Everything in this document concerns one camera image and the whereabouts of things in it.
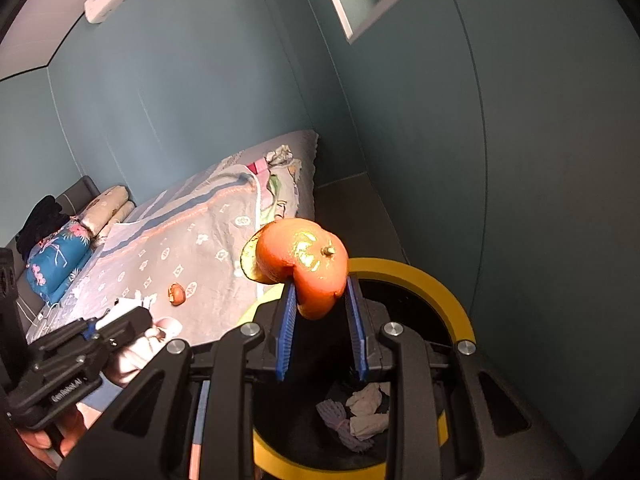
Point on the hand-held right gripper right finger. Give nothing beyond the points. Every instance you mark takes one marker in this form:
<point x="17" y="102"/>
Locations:
<point x="357" y="330"/>

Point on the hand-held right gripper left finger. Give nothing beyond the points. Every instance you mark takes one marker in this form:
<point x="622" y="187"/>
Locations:
<point x="285" y="330"/>

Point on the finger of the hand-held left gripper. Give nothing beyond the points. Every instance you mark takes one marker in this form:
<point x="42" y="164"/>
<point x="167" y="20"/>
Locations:
<point x="60" y="342"/>
<point x="125" y="325"/>

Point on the pink paper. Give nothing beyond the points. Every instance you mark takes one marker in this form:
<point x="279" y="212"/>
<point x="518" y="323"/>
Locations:
<point x="167" y="329"/>

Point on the small orange peel piece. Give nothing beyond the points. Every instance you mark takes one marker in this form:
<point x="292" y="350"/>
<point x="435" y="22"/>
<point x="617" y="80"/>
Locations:
<point x="177" y="295"/>

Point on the orange ball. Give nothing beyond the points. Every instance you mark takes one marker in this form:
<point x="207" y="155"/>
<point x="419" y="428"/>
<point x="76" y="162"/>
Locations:
<point x="285" y="255"/>

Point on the black bin with yellow rim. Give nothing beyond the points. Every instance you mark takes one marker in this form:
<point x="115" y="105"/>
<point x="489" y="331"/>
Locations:
<point x="450" y="305"/>

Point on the purple foam fruit net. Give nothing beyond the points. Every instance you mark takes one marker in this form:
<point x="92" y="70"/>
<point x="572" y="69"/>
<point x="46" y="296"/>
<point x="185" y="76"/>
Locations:
<point x="345" y="425"/>

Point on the person's left hand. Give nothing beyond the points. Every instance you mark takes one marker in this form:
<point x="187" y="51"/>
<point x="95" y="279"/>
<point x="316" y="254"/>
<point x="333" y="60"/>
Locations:
<point x="42" y="442"/>

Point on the blue floral pillow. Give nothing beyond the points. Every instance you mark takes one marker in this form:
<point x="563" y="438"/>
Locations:
<point x="57" y="260"/>

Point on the beige folded quilt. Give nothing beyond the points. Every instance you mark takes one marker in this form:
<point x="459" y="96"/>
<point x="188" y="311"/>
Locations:
<point x="107" y="210"/>

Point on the bed with patterned blanket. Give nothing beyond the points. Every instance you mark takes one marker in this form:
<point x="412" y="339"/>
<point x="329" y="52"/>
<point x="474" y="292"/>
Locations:
<point x="210" y="240"/>

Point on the black clothing pile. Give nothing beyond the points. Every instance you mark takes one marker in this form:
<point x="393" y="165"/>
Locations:
<point x="40" y="222"/>

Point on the grey bed headboard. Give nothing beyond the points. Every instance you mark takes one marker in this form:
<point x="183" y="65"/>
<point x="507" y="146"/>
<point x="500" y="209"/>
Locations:
<point x="75" y="192"/>

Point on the floral cloth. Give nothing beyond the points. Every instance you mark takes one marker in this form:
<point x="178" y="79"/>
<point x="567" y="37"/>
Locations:
<point x="282" y="180"/>

